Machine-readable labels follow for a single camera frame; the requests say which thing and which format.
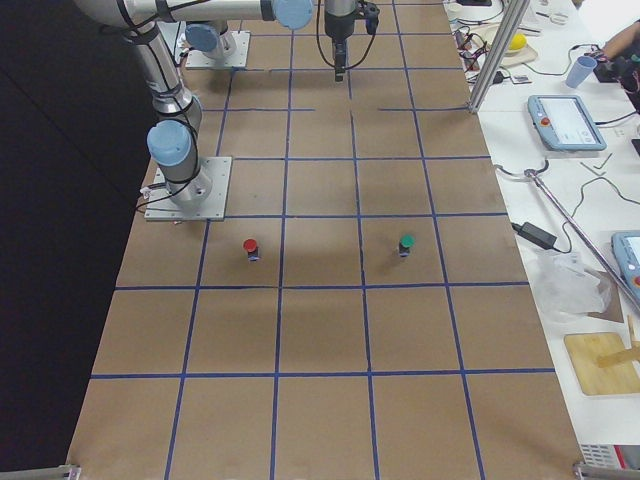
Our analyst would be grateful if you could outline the yellow round object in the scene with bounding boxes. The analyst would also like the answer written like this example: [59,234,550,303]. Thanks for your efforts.
[508,33,527,52]

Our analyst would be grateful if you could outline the person forearm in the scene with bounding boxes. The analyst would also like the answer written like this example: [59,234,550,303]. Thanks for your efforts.
[601,21,640,59]

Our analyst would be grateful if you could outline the green push button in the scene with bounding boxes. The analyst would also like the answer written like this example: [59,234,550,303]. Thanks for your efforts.
[398,234,415,257]

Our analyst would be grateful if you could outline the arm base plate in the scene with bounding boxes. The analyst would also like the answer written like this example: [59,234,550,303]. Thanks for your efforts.
[144,157,232,221]
[186,24,250,70]

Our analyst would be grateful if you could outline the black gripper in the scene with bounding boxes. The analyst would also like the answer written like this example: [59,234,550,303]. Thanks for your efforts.
[332,40,347,75]

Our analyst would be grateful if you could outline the red push button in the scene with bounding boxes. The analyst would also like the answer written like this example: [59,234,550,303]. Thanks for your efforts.
[243,238,260,262]

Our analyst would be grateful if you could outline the blue teach pendant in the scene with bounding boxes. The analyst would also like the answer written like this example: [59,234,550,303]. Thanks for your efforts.
[611,230,640,309]
[527,95,607,152]

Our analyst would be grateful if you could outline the wooden cutting board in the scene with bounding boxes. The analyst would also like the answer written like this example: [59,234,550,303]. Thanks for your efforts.
[564,332,639,396]

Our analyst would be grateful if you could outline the black power adapter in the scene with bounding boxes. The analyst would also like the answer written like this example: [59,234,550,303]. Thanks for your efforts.
[517,222,557,250]

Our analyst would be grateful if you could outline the metal cane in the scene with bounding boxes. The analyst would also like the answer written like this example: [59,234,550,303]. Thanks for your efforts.
[494,157,639,310]

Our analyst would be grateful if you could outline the clear plastic bag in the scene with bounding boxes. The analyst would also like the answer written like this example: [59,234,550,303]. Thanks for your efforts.
[528,251,624,323]

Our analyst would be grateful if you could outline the blue plastic cup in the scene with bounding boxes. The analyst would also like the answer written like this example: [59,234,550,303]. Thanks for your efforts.
[565,55,598,89]

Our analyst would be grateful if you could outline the aluminium frame post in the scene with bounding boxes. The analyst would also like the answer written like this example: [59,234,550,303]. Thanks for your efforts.
[468,0,529,114]

